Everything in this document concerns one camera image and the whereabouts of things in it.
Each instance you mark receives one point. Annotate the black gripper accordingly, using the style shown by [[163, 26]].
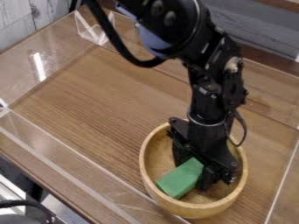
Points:
[[204, 141]]

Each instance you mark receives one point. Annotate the green rectangular block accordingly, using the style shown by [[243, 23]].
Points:
[[179, 181]]

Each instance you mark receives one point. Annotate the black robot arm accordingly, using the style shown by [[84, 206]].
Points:
[[177, 31]]

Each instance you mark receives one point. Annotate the brown wooden bowl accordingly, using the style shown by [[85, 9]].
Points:
[[196, 205]]

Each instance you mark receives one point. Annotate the clear acrylic front wall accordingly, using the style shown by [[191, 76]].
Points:
[[87, 187]]

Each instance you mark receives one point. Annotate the clear acrylic corner bracket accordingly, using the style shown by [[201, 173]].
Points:
[[89, 32]]

